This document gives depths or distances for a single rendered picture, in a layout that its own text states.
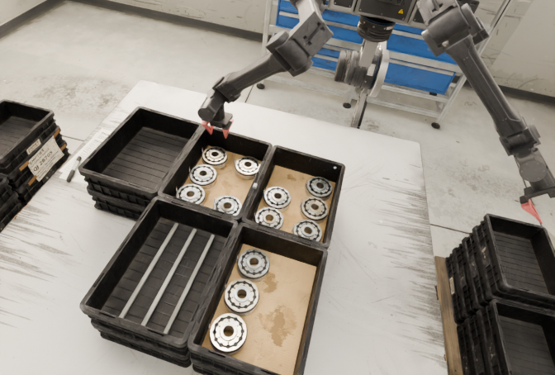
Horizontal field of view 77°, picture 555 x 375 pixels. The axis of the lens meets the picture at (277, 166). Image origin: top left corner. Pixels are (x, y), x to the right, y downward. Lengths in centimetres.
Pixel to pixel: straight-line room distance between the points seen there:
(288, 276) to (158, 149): 75
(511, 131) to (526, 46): 323
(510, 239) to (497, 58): 248
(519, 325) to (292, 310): 122
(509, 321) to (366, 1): 154
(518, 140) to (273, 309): 83
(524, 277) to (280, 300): 129
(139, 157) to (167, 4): 305
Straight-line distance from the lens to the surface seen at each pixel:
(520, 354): 200
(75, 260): 145
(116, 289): 121
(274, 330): 112
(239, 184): 139
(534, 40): 431
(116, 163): 152
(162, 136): 160
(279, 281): 118
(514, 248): 216
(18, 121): 242
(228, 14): 415
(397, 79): 324
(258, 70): 101
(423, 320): 143
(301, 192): 140
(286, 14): 303
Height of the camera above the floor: 189
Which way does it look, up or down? 46 degrees down
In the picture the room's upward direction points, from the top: 10 degrees clockwise
